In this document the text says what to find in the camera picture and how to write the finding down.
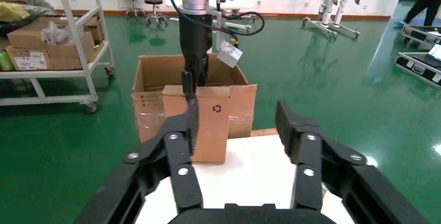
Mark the black round stool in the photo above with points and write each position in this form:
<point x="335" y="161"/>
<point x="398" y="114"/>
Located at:
<point x="155" y="9"/>

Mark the person yellow top grey trousers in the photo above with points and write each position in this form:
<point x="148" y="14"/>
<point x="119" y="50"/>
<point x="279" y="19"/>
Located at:
<point x="10" y="10"/>

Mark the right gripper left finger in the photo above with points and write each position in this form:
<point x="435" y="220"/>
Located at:
<point x="179" y="153"/>

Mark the large cardboard box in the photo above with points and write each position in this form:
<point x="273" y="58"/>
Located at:
<point x="241" y="112"/>

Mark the grey metal robot stand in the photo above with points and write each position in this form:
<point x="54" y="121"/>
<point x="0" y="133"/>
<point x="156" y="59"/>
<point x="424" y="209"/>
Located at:
<point x="330" y="31"/>

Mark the plain cardboard box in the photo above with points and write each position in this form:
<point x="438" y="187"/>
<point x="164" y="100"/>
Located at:
<point x="69" y="57"/>

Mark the black flight case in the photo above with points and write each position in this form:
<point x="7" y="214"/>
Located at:
<point x="420" y="34"/>

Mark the black office chair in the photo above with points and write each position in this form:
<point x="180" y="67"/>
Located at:
<point x="134" y="3"/>

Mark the person yellow top black trousers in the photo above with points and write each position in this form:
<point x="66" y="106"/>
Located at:
<point x="423" y="5"/>

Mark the open flight case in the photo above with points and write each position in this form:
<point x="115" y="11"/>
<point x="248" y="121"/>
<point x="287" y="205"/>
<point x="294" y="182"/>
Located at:
<point x="413" y="67"/>

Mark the silver camera mount bracket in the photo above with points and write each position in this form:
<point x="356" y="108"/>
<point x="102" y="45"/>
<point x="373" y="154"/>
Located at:
<point x="218" y="29"/>

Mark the cardboard box with label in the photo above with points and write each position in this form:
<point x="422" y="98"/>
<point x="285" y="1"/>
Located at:
<point x="31" y="60"/>

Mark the white wheeled shelf cart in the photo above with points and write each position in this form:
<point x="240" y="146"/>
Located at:
<point x="51" y="74"/>

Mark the flat cardboard box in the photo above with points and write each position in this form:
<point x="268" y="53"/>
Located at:
<point x="24" y="36"/>

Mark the laptop with bright screen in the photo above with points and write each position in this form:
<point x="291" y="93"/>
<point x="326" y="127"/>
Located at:
<point x="436" y="52"/>

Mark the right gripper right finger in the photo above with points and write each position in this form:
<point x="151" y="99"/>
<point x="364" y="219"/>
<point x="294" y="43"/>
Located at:
<point x="310" y="153"/>

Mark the green bottle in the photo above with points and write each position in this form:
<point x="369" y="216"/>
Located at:
<point x="5" y="60"/>

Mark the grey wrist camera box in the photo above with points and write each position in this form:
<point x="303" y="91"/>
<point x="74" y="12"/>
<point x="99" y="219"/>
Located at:
<point x="229" y="55"/>

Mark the small cardboard box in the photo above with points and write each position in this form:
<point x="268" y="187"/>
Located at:
<point x="210" y="129"/>

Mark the long cardboard box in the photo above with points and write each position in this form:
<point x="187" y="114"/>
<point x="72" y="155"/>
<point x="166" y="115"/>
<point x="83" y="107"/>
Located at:
<point x="93" y="29"/>

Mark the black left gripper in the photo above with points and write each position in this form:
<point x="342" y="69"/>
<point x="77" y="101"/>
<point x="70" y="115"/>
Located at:
<point x="194" y="36"/>

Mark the clear plastic bag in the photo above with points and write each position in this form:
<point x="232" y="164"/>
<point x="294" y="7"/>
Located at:
<point x="55" y="34"/>

